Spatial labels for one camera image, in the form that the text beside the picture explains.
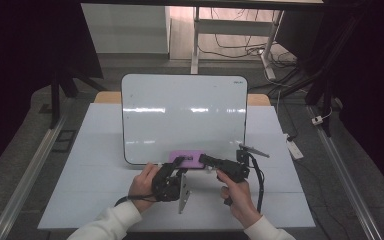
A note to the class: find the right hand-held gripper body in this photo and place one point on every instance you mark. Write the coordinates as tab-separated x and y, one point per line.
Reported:
235	168

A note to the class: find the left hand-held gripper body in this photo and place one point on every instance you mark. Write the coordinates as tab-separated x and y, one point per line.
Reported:
168	188

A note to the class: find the purple whiteboard eraser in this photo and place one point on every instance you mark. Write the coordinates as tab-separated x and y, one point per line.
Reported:
193	162

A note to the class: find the white whiteboard with black rim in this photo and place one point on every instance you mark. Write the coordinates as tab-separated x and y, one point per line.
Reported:
183	123

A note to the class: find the person's left hand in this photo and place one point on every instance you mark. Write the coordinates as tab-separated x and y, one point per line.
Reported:
141	186

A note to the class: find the person's right hand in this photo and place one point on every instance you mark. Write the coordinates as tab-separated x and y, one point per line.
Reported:
240	200

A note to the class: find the white power strip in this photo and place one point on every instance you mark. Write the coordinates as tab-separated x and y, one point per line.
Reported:
294	148

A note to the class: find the wooden table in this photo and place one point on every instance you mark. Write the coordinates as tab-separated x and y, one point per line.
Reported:
106	97

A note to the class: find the small white plug adapter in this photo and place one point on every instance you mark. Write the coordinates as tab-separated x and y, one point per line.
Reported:
317	120

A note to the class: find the black floor plate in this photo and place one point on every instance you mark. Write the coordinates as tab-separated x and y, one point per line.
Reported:
64	141

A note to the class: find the black metal stand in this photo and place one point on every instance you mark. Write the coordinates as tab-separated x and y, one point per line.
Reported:
60	90
323	83

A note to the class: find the white cabinet panel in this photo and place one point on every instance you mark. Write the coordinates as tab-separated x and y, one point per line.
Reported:
125	28

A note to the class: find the dark curtain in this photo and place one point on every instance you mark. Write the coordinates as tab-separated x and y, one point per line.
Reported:
370	66
23	50

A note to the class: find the metal floor rail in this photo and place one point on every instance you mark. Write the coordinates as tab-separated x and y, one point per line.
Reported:
346	180
26	173

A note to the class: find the white desk frame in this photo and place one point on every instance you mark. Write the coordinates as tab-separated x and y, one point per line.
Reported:
233	27

